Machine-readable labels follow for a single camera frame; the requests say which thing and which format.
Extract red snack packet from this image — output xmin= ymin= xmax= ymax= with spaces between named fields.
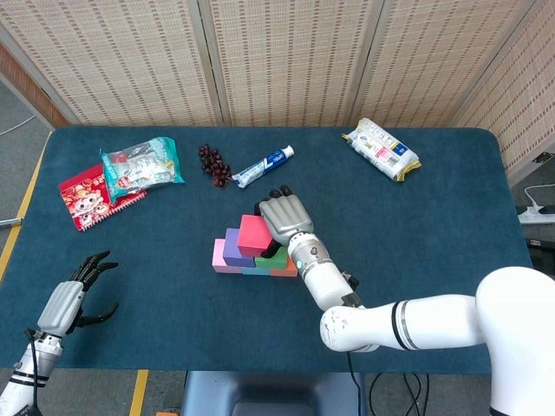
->
xmin=58 ymin=163 xmax=148 ymax=233

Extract pink foam cube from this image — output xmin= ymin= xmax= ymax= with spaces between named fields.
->
xmin=212 ymin=238 xmax=244 ymax=275

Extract purple foam cube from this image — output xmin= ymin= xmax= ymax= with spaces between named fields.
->
xmin=222 ymin=227 xmax=257 ymax=268

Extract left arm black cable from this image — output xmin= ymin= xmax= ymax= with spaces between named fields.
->
xmin=24 ymin=328 xmax=42 ymax=416

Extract woven folding screen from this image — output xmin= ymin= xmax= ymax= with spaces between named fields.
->
xmin=0 ymin=0 xmax=555 ymax=179

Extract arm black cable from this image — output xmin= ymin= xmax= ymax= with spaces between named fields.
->
xmin=344 ymin=349 xmax=368 ymax=416
xmin=24 ymin=328 xmax=42 ymax=416

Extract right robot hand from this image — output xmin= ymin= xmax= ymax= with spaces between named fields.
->
xmin=253 ymin=185 xmax=315 ymax=257

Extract white floor cable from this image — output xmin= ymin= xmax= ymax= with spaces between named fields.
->
xmin=0 ymin=114 xmax=36 ymax=136

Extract white power cable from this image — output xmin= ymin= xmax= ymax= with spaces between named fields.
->
xmin=523 ymin=184 xmax=555 ymax=209

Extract teal felt table cover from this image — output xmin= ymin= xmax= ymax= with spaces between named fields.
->
xmin=0 ymin=125 xmax=555 ymax=376

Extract white power strip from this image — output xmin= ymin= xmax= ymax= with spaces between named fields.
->
xmin=517 ymin=204 xmax=555 ymax=225

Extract green foam cube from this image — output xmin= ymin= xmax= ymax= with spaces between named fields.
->
xmin=254 ymin=246 xmax=290 ymax=270

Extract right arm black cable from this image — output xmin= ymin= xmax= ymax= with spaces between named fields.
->
xmin=344 ymin=349 xmax=368 ymax=416

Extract white yellow snack bag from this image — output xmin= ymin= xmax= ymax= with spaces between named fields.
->
xmin=341 ymin=117 xmax=422 ymax=183

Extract dark red grape bunch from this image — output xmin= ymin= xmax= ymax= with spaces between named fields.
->
xmin=198 ymin=144 xmax=233 ymax=191

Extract orange foam cube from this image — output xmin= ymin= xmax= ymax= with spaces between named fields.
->
xmin=269 ymin=257 xmax=300 ymax=278

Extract teal snack bag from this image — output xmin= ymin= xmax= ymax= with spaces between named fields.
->
xmin=99 ymin=136 xmax=186 ymax=205

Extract blue white toothpaste tube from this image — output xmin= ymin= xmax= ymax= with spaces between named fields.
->
xmin=231 ymin=145 xmax=296 ymax=190

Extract dark equipment box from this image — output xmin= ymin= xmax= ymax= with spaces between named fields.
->
xmin=523 ymin=237 xmax=555 ymax=270

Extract black floor cables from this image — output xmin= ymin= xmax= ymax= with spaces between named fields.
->
xmin=368 ymin=372 xmax=434 ymax=416

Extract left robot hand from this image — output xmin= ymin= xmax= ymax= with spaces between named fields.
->
xmin=36 ymin=250 xmax=121 ymax=335

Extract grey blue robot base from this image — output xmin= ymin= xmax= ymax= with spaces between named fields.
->
xmin=180 ymin=371 xmax=368 ymax=416

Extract red foam cube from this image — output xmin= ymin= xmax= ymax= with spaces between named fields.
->
xmin=237 ymin=214 xmax=275 ymax=258

